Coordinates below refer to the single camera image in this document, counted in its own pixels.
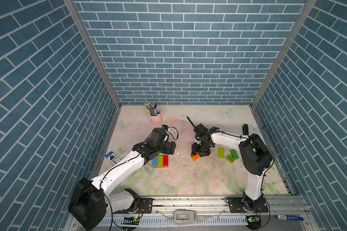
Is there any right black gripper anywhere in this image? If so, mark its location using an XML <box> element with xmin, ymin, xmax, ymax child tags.
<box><xmin>189</xmin><ymin>141</ymin><xmax>210</xmax><ymax>157</ymax></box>

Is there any orange lego brick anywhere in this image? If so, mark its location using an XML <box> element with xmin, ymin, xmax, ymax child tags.
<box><xmin>191</xmin><ymin>154</ymin><xmax>200</xmax><ymax>161</ymax></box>

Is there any light blue lego brick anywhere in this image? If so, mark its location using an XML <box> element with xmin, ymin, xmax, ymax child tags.
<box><xmin>152</xmin><ymin>156</ymin><xmax>159</xmax><ymax>168</ymax></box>

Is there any red lego brick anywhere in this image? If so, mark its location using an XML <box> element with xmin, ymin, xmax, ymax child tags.
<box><xmin>163</xmin><ymin>156</ymin><xmax>169</xmax><ymax>167</ymax></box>

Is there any lime green lego brick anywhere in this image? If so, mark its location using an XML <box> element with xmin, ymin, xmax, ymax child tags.
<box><xmin>157</xmin><ymin>156</ymin><xmax>164</xmax><ymax>167</ymax></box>

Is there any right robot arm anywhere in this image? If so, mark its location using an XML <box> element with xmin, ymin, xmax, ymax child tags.
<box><xmin>187</xmin><ymin>117</ymin><xmax>274</xmax><ymax>212</ymax></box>

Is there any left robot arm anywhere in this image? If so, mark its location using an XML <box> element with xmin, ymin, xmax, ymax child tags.
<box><xmin>68</xmin><ymin>125</ymin><xmax>176</xmax><ymax>231</ymax></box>

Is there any pink pen cup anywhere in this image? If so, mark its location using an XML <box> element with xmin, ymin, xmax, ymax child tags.
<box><xmin>149</xmin><ymin>107</ymin><xmax>163</xmax><ymax>127</ymax></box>

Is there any blue white card box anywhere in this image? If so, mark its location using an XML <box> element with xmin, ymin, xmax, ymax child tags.
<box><xmin>105</xmin><ymin>151</ymin><xmax>121</xmax><ymax>166</ymax></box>

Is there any black small box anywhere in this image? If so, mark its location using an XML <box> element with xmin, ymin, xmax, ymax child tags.
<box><xmin>242</xmin><ymin>124</ymin><xmax>249</xmax><ymax>136</ymax></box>

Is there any grey handheld device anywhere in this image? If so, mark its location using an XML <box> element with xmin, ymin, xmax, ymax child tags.
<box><xmin>173</xmin><ymin>209</ymin><xmax>198</xmax><ymax>225</ymax></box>

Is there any blue marker pen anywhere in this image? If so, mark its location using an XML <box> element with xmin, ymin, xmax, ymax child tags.
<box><xmin>276</xmin><ymin>215</ymin><xmax>304</xmax><ymax>221</ymax></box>

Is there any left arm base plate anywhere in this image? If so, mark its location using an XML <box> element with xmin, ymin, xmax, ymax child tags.
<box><xmin>127</xmin><ymin>198</ymin><xmax>153</xmax><ymax>214</ymax></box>

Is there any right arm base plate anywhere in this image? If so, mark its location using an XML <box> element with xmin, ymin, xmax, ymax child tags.
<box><xmin>225</xmin><ymin>195</ymin><xmax>270</xmax><ymax>213</ymax></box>

